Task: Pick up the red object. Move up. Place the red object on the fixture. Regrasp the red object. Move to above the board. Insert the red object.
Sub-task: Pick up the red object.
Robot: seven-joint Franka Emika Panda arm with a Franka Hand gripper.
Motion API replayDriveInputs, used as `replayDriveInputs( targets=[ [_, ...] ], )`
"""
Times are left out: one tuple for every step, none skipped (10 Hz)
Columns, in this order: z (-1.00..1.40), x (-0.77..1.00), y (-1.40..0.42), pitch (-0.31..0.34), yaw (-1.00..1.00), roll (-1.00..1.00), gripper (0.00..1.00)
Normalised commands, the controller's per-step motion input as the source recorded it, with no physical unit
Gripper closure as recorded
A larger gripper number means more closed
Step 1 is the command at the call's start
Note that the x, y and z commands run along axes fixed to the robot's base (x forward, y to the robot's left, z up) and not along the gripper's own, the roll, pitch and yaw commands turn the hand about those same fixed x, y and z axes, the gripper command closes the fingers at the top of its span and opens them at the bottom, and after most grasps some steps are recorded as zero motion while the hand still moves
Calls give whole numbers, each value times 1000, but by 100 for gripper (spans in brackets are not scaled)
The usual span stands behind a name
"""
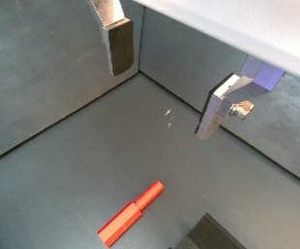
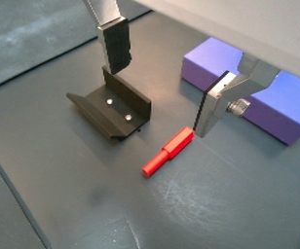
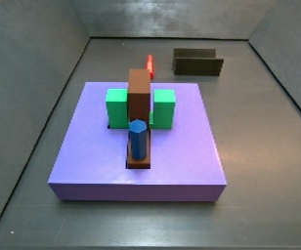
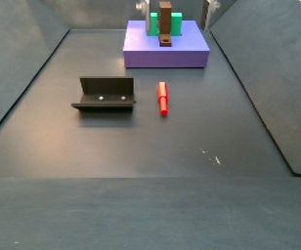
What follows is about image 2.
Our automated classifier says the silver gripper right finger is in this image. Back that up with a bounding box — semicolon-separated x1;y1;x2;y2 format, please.
192;53;279;137

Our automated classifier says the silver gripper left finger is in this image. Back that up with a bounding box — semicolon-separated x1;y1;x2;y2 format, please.
82;0;131;75

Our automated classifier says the red peg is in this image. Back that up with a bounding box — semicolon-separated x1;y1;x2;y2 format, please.
142;126;194;177

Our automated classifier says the purple base board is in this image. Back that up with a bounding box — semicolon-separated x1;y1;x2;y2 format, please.
179;36;300;146

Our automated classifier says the black angled holder bracket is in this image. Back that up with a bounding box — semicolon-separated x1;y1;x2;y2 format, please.
67;68;151;140

